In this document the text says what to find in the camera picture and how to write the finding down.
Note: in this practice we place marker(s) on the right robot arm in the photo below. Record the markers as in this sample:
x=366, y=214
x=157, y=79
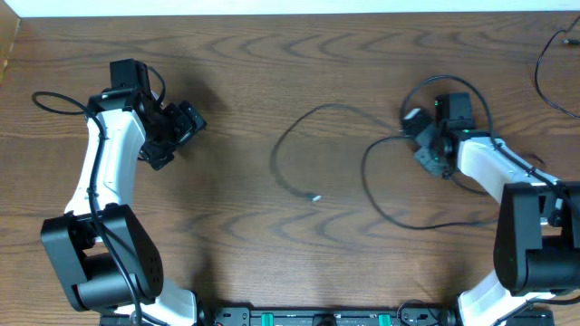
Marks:
x=536, y=250

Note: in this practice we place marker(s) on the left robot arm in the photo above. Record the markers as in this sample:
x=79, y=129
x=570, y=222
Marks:
x=104, y=259

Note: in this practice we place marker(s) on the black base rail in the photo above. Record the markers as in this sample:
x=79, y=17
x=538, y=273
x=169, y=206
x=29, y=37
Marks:
x=410, y=313

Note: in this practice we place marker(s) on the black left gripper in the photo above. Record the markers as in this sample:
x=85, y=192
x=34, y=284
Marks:
x=188, y=127

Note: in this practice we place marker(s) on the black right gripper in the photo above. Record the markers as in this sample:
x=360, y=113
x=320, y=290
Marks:
x=422, y=156

